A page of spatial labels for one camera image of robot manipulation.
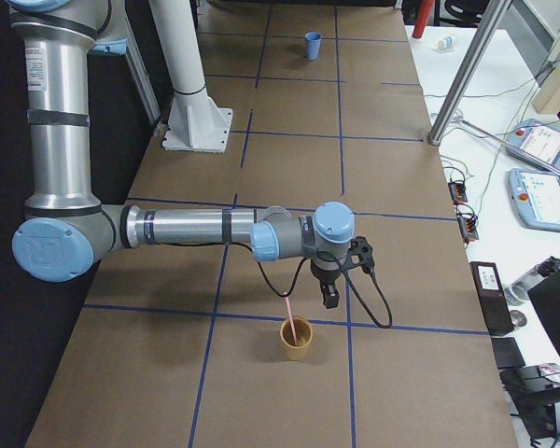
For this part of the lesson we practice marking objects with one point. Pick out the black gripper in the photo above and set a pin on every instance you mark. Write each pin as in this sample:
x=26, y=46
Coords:
x=325, y=277

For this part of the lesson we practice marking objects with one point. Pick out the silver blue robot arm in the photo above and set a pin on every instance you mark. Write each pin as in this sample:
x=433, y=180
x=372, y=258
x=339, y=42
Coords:
x=67, y=228

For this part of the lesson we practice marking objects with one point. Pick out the yellow cup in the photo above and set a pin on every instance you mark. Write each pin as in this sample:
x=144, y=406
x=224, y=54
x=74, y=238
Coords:
x=305, y=337

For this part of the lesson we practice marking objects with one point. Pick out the blue paper cup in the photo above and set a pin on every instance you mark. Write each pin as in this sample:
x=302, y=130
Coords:
x=312, y=45

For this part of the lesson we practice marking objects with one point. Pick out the brown paper table cover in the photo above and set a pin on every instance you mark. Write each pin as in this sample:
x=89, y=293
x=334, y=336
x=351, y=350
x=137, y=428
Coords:
x=180, y=347

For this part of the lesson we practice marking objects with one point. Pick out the orange black connector lower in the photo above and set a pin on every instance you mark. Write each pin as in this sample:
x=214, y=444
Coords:
x=467, y=223

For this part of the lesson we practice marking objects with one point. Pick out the orange black connector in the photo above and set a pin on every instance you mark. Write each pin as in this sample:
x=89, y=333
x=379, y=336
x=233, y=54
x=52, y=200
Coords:
x=467, y=223
x=457, y=191

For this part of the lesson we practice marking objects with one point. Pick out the orange black connector upper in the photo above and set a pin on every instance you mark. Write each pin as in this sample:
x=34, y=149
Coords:
x=457, y=191

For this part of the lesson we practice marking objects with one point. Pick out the black box device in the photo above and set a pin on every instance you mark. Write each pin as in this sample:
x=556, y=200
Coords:
x=496, y=314

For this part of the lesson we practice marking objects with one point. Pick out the near teach pendant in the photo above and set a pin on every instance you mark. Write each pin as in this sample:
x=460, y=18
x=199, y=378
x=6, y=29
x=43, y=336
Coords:
x=535, y=196

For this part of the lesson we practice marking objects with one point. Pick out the teach pendant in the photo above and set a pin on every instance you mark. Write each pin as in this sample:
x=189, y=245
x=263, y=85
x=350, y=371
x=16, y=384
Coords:
x=543, y=142
x=535, y=196

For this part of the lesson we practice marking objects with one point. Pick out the far teach pendant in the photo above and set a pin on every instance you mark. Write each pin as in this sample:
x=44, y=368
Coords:
x=543, y=142

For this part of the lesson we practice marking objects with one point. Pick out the white small bottle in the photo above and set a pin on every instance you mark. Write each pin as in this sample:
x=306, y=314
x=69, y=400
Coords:
x=447, y=43

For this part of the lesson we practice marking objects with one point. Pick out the red cylinder bottle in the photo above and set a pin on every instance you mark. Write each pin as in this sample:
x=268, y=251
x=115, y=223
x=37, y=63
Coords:
x=423, y=13

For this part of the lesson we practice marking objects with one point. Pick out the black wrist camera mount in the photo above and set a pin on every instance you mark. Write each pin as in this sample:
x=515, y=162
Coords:
x=360, y=255

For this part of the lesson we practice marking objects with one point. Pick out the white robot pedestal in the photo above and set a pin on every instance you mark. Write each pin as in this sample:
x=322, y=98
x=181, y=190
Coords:
x=195, y=122

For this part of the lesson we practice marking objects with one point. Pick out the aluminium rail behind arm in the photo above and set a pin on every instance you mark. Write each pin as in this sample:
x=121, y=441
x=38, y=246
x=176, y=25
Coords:
x=142, y=81

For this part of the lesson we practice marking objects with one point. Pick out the aluminium frame post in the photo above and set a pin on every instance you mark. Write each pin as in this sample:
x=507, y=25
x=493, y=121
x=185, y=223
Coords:
x=479, y=43

